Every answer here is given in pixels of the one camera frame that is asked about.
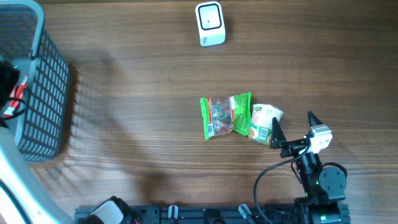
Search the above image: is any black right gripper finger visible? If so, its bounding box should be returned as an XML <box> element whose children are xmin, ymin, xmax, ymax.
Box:
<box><xmin>270</xmin><ymin>117</ymin><xmax>287</xmax><ymax>149</ymax></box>
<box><xmin>307</xmin><ymin>111</ymin><xmax>323</xmax><ymax>127</ymax></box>

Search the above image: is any green snack bag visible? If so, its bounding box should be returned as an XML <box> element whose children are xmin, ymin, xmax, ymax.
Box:
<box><xmin>200</xmin><ymin>92</ymin><xmax>251</xmax><ymax>140</ymax></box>

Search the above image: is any instant noodle cup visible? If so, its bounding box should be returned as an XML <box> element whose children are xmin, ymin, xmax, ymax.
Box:
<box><xmin>248</xmin><ymin>104</ymin><xmax>284</xmax><ymax>144</ymax></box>

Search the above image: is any grey plastic mesh basket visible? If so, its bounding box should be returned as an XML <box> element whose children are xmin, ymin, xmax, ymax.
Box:
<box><xmin>1</xmin><ymin>1</ymin><xmax>71</xmax><ymax>163</ymax></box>

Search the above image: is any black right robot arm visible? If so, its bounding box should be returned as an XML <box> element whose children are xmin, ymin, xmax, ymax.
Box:
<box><xmin>270</xmin><ymin>111</ymin><xmax>351</xmax><ymax>224</ymax></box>

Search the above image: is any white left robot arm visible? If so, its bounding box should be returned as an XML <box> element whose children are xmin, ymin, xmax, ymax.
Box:
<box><xmin>1</xmin><ymin>118</ymin><xmax>73</xmax><ymax>223</ymax></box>

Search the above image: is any white barcode scanner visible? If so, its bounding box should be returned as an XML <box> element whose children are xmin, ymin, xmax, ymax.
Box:
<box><xmin>195</xmin><ymin>1</ymin><xmax>226</xmax><ymax>47</ymax></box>

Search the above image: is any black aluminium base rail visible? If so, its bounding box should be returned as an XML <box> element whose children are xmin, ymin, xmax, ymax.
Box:
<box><xmin>73</xmin><ymin>203</ymin><xmax>351</xmax><ymax>224</ymax></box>

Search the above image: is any red stick sachet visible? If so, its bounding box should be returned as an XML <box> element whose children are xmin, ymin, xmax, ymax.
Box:
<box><xmin>3</xmin><ymin>75</ymin><xmax>29</xmax><ymax>120</ymax></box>

